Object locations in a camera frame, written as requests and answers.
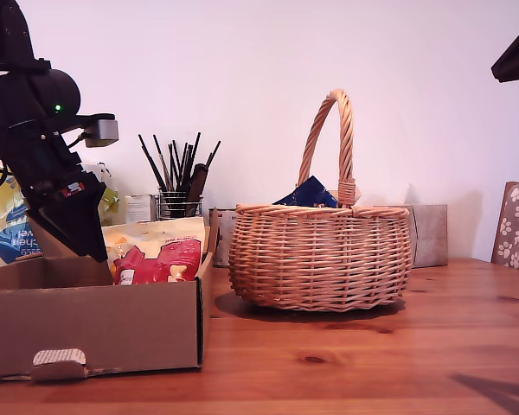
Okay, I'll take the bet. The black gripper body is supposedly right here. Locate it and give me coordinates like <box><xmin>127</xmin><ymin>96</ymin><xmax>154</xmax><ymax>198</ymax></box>
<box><xmin>0</xmin><ymin>120</ymin><xmax>106</xmax><ymax>213</ymax></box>

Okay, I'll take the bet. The red Easter egg bag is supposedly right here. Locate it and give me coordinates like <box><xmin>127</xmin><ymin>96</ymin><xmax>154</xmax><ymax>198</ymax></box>
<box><xmin>101</xmin><ymin>217</ymin><xmax>208</xmax><ymax>287</ymax></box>

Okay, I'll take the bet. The brown cardboard box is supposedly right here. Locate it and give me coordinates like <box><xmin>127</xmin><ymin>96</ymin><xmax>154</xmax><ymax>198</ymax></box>
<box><xmin>0</xmin><ymin>207</ymin><xmax>220</xmax><ymax>384</ymax></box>

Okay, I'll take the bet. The blue Easter egg bag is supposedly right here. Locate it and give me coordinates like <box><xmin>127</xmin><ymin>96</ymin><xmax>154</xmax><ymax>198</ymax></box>
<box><xmin>272</xmin><ymin>175</ymin><xmax>341</xmax><ymax>209</ymax></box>

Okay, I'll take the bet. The woven wicker basket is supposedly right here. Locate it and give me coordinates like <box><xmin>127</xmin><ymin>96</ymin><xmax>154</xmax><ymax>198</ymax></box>
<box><xmin>227</xmin><ymin>88</ymin><xmax>414</xmax><ymax>313</ymax></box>

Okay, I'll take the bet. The grey tissue box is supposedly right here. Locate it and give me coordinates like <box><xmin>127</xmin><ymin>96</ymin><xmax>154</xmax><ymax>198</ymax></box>
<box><xmin>371</xmin><ymin>184</ymin><xmax>449</xmax><ymax>269</ymax></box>

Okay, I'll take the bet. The yellow blue paper towel pack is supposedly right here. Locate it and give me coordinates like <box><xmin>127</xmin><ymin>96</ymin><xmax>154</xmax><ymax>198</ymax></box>
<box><xmin>0</xmin><ymin>162</ymin><xmax>120</xmax><ymax>270</ymax></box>

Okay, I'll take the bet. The small white carton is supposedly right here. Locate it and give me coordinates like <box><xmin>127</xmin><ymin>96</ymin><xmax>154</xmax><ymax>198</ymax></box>
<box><xmin>125</xmin><ymin>194</ymin><xmax>159</xmax><ymax>225</ymax></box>

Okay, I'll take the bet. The thin black stick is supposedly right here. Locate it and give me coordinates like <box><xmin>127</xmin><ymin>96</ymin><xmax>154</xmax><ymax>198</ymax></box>
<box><xmin>138</xmin><ymin>133</ymin><xmax>169</xmax><ymax>192</ymax></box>
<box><xmin>183</xmin><ymin>131</ymin><xmax>202</xmax><ymax>192</ymax></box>
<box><xmin>177</xmin><ymin>142</ymin><xmax>189</xmax><ymax>192</ymax></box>
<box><xmin>170</xmin><ymin>138</ymin><xmax>183</xmax><ymax>191</ymax></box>
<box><xmin>152</xmin><ymin>134</ymin><xmax>175</xmax><ymax>192</ymax></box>
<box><xmin>203</xmin><ymin>139</ymin><xmax>222</xmax><ymax>170</ymax></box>

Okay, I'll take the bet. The white carton with red marks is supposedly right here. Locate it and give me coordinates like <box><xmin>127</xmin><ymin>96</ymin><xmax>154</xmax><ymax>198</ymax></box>
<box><xmin>208</xmin><ymin>207</ymin><xmax>237</xmax><ymax>268</ymax></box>

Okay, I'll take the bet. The thin black camera cable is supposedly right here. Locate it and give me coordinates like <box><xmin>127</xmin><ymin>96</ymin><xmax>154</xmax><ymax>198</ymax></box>
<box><xmin>66</xmin><ymin>131</ymin><xmax>90</xmax><ymax>150</ymax></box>

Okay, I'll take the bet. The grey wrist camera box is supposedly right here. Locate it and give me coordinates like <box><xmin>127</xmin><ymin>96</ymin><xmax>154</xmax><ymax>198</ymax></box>
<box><xmin>71</xmin><ymin>112</ymin><xmax>120</xmax><ymax>149</ymax></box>

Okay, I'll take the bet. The black wire utensil holder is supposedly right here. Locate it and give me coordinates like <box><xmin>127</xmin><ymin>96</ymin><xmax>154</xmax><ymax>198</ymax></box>
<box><xmin>157</xmin><ymin>186</ymin><xmax>205</xmax><ymax>224</ymax></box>

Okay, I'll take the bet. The brown wooden utensil handle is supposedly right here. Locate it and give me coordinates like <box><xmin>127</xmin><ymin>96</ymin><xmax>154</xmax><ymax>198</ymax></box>
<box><xmin>185</xmin><ymin>163</ymin><xmax>209</xmax><ymax>217</ymax></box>

